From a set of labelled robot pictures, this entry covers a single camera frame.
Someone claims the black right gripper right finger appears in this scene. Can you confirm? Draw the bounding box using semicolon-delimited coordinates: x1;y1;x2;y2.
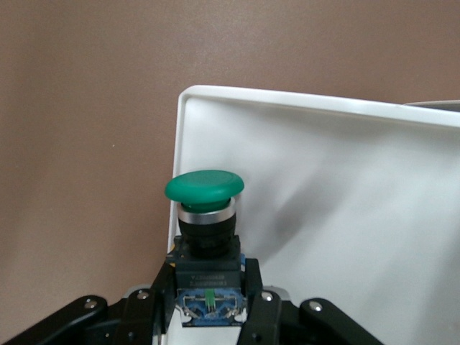
239;257;382;345

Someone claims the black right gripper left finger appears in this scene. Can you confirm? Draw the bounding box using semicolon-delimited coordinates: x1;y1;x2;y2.
0;260;179;345

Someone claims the green mushroom push button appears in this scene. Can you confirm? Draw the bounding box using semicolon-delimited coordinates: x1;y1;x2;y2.
164;170;249;328

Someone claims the white plastic drawer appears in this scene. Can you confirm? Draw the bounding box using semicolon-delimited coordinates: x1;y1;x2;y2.
167;85;460;345

